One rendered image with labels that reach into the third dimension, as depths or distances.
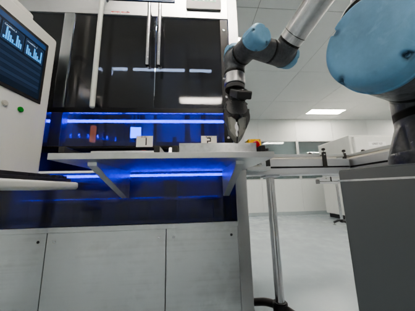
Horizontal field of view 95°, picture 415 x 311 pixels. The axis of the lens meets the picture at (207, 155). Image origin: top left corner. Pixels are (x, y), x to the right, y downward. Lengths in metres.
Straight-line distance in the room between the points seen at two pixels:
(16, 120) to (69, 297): 0.80
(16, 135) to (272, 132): 5.95
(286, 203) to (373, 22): 5.97
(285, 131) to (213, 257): 5.78
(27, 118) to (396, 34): 1.17
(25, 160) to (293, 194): 6.00
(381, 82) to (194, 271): 0.97
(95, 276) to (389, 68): 1.18
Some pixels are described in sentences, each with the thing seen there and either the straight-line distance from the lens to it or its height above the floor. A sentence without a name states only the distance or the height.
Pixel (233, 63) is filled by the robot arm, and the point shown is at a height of 1.19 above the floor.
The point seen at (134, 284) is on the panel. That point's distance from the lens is 1.11.
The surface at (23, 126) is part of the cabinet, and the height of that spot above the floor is 1.04.
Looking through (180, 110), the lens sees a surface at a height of 1.19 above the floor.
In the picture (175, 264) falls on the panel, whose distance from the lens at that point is 1.05.
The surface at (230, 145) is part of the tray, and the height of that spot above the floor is 0.90.
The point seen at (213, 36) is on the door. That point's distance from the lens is 1.37.
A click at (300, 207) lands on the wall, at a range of 6.43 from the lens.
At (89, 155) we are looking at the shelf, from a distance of 0.68.
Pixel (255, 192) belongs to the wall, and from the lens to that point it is 5.88.
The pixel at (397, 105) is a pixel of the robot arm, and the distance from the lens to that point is 0.49.
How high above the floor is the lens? 0.76
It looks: 10 degrees up
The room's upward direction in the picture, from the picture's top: 1 degrees counter-clockwise
